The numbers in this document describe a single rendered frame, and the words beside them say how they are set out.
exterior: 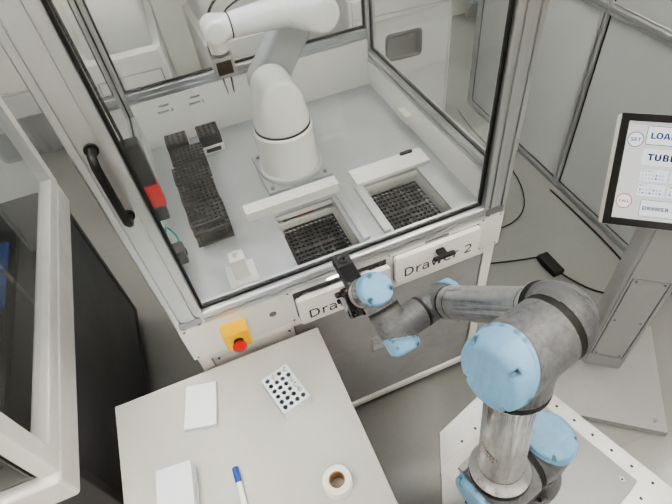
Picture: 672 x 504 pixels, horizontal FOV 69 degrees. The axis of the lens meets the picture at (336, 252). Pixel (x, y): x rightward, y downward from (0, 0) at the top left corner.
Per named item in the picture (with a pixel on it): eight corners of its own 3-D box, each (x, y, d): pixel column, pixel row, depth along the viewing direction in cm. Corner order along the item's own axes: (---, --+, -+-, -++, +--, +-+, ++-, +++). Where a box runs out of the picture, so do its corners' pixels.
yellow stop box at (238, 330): (254, 344, 139) (248, 330, 134) (229, 354, 138) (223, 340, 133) (249, 331, 143) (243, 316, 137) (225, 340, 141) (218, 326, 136)
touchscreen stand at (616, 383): (664, 436, 192) (835, 269, 117) (542, 410, 203) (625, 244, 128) (648, 329, 223) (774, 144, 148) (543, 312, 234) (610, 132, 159)
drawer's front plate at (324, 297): (391, 290, 150) (390, 267, 142) (302, 325, 145) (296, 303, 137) (388, 286, 151) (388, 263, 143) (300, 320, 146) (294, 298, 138)
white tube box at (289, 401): (312, 401, 135) (310, 395, 132) (286, 420, 132) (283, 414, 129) (288, 369, 142) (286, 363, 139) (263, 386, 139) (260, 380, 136)
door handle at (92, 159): (139, 232, 99) (96, 156, 85) (126, 236, 99) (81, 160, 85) (137, 217, 102) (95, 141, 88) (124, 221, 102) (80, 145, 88)
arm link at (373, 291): (372, 315, 103) (352, 280, 104) (362, 317, 114) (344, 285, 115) (403, 297, 105) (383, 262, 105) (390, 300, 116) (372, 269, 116)
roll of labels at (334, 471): (342, 464, 123) (340, 458, 120) (358, 488, 119) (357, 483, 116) (318, 481, 121) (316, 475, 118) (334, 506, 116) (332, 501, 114)
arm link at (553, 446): (576, 463, 108) (596, 437, 98) (534, 501, 103) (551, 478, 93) (532, 420, 115) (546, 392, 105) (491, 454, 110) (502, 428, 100)
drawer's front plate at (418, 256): (477, 252, 157) (481, 227, 149) (396, 283, 152) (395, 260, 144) (474, 248, 158) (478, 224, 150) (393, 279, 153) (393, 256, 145)
